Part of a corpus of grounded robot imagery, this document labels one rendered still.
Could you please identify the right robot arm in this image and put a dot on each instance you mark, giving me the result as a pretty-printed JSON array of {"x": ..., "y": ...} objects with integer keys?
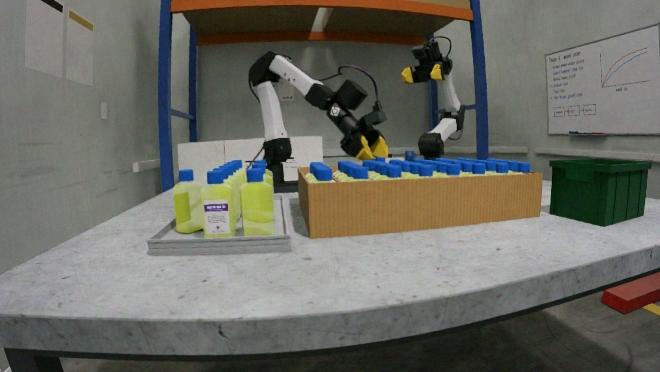
[{"x": 277, "y": 144}]

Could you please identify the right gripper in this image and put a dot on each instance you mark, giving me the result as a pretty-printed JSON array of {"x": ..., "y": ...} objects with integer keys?
[{"x": 352, "y": 144}]

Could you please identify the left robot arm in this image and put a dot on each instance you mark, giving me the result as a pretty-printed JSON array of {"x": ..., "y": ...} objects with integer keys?
[{"x": 431, "y": 144}]

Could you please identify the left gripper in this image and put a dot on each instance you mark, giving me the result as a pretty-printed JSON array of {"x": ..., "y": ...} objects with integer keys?
[{"x": 425, "y": 75}]

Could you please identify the brown cardboard carton with grid dividers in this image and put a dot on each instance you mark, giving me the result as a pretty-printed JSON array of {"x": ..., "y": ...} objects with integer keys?
[{"x": 357, "y": 208}]

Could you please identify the green crate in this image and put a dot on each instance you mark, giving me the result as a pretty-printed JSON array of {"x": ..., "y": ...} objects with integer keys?
[{"x": 609, "y": 194}]

